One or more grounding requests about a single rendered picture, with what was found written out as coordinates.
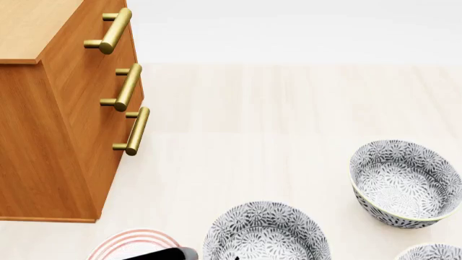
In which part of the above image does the white plate with red rings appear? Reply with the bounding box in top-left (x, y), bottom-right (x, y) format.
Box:
top-left (87, 228), bottom-right (178, 260)

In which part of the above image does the black white floral bowl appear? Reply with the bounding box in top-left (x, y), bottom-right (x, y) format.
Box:
top-left (393, 243), bottom-right (462, 260)
top-left (202, 200), bottom-right (332, 260)
top-left (348, 139), bottom-right (462, 230)

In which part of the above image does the wooden drawer cabinet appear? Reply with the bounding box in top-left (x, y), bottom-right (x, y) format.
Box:
top-left (0, 0), bottom-right (145, 224)

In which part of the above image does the brass bar drawer handle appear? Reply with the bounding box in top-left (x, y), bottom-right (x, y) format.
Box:
top-left (112, 106), bottom-right (151, 157)
top-left (83, 6), bottom-right (133, 56)
top-left (100, 63), bottom-right (143, 113)

